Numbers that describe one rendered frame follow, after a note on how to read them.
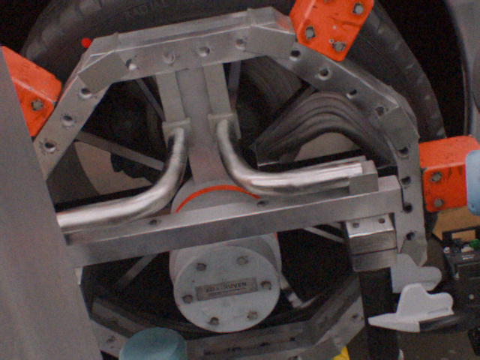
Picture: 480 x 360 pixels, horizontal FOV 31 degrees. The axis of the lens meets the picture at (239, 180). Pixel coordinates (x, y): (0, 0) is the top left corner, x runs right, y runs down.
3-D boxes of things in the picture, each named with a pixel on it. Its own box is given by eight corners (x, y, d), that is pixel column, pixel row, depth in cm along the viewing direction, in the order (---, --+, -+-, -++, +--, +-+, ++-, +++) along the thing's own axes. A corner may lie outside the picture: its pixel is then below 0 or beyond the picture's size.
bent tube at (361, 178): (349, 116, 110) (340, 37, 104) (379, 192, 93) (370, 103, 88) (213, 140, 110) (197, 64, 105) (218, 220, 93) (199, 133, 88)
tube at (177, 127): (196, 143, 110) (179, 67, 105) (198, 223, 93) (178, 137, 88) (61, 167, 111) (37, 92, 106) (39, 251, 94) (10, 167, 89)
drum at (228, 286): (277, 235, 125) (262, 149, 118) (293, 328, 106) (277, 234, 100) (181, 251, 125) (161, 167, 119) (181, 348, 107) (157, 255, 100)
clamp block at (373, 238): (382, 222, 102) (378, 184, 99) (399, 266, 94) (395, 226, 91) (340, 229, 102) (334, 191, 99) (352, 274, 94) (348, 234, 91)
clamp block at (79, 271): (99, 271, 103) (88, 234, 100) (92, 319, 95) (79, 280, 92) (58, 278, 103) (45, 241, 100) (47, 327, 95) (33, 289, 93)
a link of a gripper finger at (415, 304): (364, 286, 94) (443, 265, 95) (369, 328, 97) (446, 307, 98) (373, 302, 92) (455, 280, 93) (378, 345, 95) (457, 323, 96)
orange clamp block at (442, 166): (411, 187, 123) (474, 175, 123) (424, 215, 117) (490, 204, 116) (407, 143, 120) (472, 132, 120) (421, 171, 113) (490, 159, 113)
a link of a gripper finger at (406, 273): (357, 250, 100) (438, 244, 99) (362, 291, 103) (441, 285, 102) (358, 266, 98) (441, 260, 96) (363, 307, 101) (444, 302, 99)
